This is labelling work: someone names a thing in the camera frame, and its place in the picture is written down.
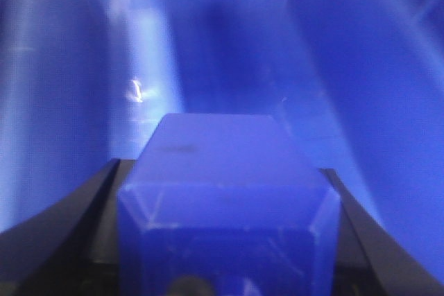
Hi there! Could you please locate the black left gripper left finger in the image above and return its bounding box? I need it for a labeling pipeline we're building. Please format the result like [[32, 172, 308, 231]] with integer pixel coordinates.
[[1, 159, 120, 295]]

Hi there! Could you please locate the blue sorting bin interior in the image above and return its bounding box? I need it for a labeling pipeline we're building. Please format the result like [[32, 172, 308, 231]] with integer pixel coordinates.
[[0, 0, 444, 241]]

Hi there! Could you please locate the blue bottle-shaped part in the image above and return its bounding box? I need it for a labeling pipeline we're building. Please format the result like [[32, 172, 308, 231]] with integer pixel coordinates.
[[117, 114, 340, 295]]

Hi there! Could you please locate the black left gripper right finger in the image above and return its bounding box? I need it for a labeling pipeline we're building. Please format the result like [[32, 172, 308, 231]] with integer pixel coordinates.
[[320, 168, 443, 295]]

